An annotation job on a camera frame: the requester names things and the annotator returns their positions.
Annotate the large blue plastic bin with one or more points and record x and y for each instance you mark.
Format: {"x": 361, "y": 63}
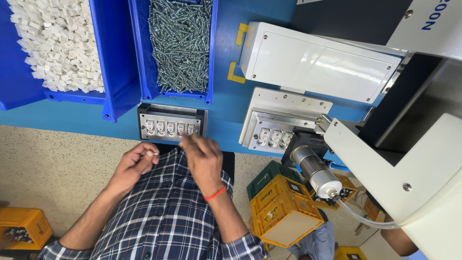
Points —
{"x": 117, "y": 54}

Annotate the person's right fingers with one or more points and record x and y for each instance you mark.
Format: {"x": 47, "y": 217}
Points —
{"x": 196, "y": 142}

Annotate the green plastic crate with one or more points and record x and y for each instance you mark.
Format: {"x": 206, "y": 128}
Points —
{"x": 263, "y": 178}

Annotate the grey metal cylinder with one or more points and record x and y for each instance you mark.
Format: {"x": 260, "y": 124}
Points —
{"x": 316, "y": 169}

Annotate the pile of white plastic pieces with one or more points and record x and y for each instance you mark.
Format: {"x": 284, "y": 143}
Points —
{"x": 57, "y": 39}

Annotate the orange wristband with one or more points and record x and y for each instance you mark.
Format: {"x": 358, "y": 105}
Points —
{"x": 215, "y": 194}

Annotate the narrow blue plastic bin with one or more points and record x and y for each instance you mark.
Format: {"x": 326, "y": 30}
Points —
{"x": 140, "y": 47}

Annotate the person's left hand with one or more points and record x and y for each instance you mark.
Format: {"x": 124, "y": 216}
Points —
{"x": 131, "y": 166}

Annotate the blue plaid shirt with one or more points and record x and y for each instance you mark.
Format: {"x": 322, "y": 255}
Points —
{"x": 162, "y": 216}

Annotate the yellow crate with black parts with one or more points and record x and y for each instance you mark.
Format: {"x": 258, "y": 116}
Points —
{"x": 346, "y": 187}
{"x": 25, "y": 225}

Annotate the person's right hand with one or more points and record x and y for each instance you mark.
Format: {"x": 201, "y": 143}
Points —
{"x": 205, "y": 162}

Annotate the pile of silver screws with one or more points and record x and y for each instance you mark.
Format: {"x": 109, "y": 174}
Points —
{"x": 180, "y": 47}

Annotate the white screwdriving machine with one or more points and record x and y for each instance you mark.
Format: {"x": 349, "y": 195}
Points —
{"x": 408, "y": 155}

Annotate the yellow plastic crate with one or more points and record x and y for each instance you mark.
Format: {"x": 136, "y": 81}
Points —
{"x": 371, "y": 211}
{"x": 348, "y": 253}

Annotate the yellow crate with cardboard sheet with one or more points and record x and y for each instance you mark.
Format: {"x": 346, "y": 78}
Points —
{"x": 285, "y": 216}

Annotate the white metal machine cover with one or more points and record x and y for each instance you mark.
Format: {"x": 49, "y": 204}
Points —
{"x": 317, "y": 65}

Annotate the white terminal part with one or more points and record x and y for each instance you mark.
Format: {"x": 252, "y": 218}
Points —
{"x": 191, "y": 128}
{"x": 286, "y": 139}
{"x": 160, "y": 128}
{"x": 150, "y": 127}
{"x": 170, "y": 129}
{"x": 180, "y": 128}
{"x": 264, "y": 136}
{"x": 275, "y": 137}

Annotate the white machine jig plate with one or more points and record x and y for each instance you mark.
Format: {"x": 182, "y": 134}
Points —
{"x": 285, "y": 104}

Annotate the metal jig with black frame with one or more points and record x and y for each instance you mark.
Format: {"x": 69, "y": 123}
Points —
{"x": 169, "y": 113}

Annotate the person's left fingers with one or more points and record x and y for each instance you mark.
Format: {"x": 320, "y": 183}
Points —
{"x": 146, "y": 150}

